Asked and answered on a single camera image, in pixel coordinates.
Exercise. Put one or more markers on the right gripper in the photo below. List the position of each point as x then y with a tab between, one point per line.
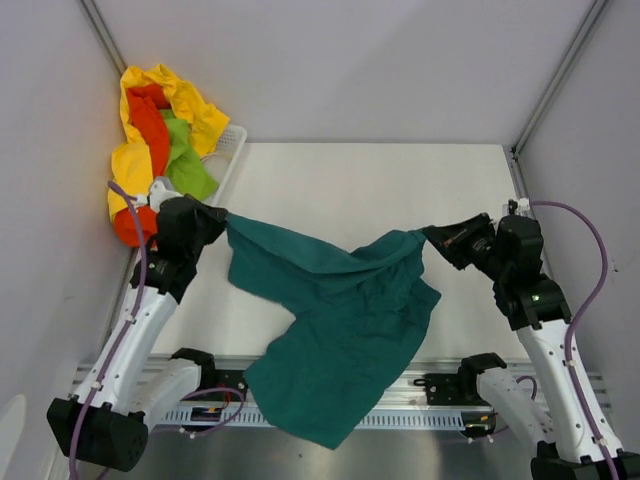
453	238

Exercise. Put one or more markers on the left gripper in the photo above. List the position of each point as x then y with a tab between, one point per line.
216	216

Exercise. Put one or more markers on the teal green shorts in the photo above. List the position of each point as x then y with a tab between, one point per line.
359	319

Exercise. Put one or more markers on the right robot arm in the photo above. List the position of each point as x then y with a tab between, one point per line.
571	438

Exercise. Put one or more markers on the lime green shorts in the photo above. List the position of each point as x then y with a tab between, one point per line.
185	168

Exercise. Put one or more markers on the yellow shorts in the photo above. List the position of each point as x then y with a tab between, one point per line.
205	120

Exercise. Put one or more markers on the orange shorts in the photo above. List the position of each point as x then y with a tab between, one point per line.
139	161

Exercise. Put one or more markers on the white plastic basket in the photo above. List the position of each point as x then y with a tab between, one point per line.
220	164

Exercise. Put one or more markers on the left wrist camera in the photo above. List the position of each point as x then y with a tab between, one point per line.
160	191

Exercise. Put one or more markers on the right aluminium frame post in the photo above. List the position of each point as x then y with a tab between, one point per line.
569	59

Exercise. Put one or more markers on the aluminium frame post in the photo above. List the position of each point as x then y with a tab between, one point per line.
104	36
569	59

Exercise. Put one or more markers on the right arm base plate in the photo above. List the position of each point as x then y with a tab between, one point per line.
447	389

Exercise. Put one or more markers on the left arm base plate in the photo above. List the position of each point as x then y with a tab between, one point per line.
229	378

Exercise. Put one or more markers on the slotted cable duct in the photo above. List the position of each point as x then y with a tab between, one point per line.
377	419

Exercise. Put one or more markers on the left aluminium frame post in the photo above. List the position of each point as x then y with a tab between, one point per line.
104	36

